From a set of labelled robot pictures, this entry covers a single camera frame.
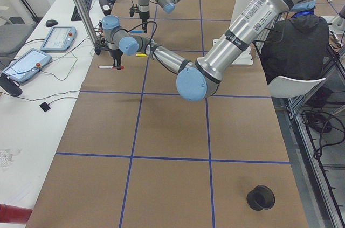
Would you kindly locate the yellow highlighter pen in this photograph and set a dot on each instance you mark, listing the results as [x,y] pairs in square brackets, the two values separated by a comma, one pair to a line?
[141,55]

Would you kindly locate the blue marker pen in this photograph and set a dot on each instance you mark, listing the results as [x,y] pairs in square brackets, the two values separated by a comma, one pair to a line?
[137,31]

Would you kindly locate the small black square device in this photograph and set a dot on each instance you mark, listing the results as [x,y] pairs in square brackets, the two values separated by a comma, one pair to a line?
[45,106]

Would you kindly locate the far teach pendant tablet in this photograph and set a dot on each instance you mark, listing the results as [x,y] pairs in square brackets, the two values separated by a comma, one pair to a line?
[59,39]

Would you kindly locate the red cylinder object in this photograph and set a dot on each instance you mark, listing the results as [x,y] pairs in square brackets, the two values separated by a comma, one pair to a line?
[14,215]

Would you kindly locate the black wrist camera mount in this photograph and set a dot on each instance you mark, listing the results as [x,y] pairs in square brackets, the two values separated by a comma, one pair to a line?
[99,46]

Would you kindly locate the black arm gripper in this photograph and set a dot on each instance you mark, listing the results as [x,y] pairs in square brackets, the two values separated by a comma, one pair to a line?
[144,16]

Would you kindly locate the black computer mouse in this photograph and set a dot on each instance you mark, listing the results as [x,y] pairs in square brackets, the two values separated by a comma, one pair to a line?
[51,23]

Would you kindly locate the white chair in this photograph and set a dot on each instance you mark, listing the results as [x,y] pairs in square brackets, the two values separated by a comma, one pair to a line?
[284,87]

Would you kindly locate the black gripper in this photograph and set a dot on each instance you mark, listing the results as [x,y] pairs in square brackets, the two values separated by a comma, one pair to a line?
[116,54]

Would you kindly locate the person in black jacket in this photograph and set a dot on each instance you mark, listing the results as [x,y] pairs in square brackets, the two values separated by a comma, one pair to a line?
[295,47]

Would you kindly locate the black cylindrical object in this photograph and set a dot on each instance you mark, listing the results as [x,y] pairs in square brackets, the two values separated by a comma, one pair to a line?
[11,87]

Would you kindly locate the near teach pendant tablet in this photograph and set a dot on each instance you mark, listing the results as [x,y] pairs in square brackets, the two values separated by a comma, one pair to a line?
[25,67]

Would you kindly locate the teach pendant tablet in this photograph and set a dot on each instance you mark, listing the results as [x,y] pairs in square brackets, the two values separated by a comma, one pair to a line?
[59,39]
[25,67]

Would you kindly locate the grey office chair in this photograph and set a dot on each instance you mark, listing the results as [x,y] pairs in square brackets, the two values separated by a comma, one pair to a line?
[13,37]

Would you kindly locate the aluminium frame post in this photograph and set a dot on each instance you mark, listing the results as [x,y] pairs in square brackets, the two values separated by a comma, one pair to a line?
[84,14]

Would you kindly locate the black round cup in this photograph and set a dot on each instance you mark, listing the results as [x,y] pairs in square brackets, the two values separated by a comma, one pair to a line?
[261,198]

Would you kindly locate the red marker pen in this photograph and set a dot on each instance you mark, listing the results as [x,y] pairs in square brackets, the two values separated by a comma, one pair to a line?
[111,67]

